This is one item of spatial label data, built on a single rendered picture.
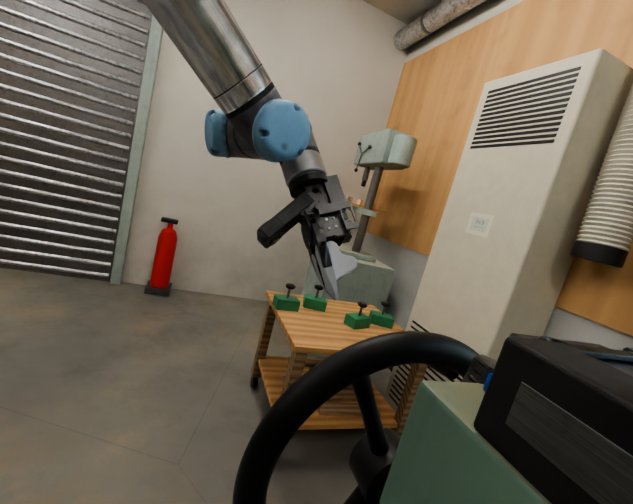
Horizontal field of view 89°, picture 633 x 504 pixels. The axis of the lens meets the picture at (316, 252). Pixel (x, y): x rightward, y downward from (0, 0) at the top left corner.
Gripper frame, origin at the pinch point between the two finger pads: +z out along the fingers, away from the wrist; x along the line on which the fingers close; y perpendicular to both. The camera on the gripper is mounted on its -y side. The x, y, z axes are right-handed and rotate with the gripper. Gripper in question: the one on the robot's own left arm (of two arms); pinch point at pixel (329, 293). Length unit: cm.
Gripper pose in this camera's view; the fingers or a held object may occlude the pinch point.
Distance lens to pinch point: 52.4
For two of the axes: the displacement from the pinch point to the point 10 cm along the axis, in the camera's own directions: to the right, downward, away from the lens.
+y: 9.5, -2.3, 2.2
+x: -1.4, 3.2, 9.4
